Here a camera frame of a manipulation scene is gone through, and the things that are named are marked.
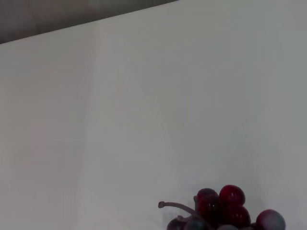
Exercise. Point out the dark red grape bunch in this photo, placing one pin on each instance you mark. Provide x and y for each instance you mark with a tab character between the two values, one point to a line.
231	195

